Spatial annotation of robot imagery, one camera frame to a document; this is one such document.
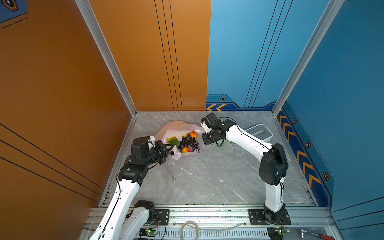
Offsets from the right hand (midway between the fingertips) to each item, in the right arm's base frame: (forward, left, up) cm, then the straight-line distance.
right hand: (204, 140), depth 89 cm
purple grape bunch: (+3, +10, -6) cm, 12 cm away
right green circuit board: (-44, -34, -15) cm, 57 cm away
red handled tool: (-45, -53, -13) cm, 71 cm away
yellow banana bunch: (+5, +22, -5) cm, 23 cm away
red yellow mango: (-3, +12, -7) cm, 14 cm away
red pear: (+9, +7, -7) cm, 13 cm away
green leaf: (+2, +18, -5) cm, 19 cm away
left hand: (-11, +15, +13) cm, 22 cm away
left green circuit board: (-44, +28, -13) cm, 54 cm away
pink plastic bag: (-4, +13, +8) cm, 15 cm away
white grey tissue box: (+13, -40, -9) cm, 43 cm away
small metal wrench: (-19, +18, -13) cm, 29 cm away
